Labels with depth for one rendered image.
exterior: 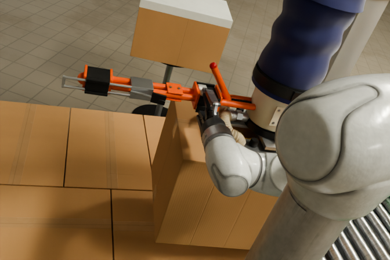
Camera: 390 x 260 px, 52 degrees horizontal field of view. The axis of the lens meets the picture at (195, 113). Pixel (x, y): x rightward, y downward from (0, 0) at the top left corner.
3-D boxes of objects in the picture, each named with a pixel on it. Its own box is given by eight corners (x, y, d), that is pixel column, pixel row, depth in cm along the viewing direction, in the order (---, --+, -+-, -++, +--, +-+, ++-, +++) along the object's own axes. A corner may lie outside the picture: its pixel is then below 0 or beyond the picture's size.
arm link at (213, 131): (200, 158, 112) (196, 145, 117) (230, 161, 115) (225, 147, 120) (209, 133, 108) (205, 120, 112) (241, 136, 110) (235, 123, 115)
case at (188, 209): (274, 182, 192) (310, 115, 171) (303, 254, 159) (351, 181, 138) (151, 167, 177) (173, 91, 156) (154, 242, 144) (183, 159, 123)
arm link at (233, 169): (195, 157, 112) (234, 168, 117) (206, 199, 99) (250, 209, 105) (214, 128, 107) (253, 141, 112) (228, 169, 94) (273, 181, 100)
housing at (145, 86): (149, 90, 132) (152, 78, 129) (151, 101, 126) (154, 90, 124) (128, 87, 130) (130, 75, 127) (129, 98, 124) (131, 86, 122)
